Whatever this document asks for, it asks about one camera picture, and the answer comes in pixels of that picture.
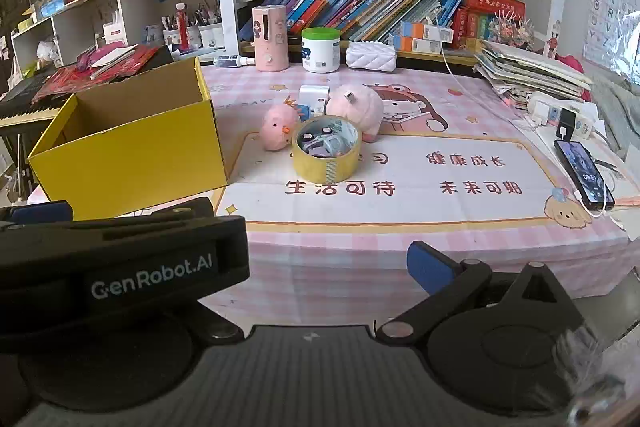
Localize yellow tape roll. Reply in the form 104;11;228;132
291;115;362;182

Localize white curved shelf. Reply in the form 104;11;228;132
10;0;222;74

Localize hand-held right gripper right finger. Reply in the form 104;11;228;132
375;240;587;350

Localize yellow cardboard box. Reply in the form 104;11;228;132
27;56;232;222

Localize stack of paper booklets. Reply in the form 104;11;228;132
472;39;594;108

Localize black piano keyboard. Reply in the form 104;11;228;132
0;77;68;128

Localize pink chick plush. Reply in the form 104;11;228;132
258;97;307;152

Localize white charger block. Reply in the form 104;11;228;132
299;85;331;114

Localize white power strip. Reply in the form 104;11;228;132
527;91;599;140

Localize orange and white boxes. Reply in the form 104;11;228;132
389;21;455;54

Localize pile of red envelopes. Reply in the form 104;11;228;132
34;44;168;104

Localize small flower bouquet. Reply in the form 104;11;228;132
487;11;537;50

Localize shiny plastic wrap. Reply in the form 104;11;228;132
604;11;640;85

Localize black plug adapter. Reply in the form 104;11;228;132
555;107;577;140

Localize pink cylindrical bottle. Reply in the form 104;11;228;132
251;5;290;73

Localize white quilted pouch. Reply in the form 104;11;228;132
345;41;399;72

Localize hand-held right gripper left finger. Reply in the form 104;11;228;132
192;302;247;348

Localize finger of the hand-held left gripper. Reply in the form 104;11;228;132
0;201;75;229
75;197;217;230

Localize pink printed tablecloth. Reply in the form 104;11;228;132
117;56;634;324

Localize row of colourful books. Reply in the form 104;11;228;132
238;0;463;44

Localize white paper sheet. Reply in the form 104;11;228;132
606;177;640;233

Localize group of pen cups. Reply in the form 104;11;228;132
161;1;224;52

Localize black smartphone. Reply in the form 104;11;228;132
553;139;615;212

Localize red book box set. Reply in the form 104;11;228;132
452;0;527;42

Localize small lying bottle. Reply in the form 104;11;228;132
213;55;256;69

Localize white jar green lid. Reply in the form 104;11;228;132
301;27;343;74

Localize pink pig plush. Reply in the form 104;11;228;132
325;84;385;143

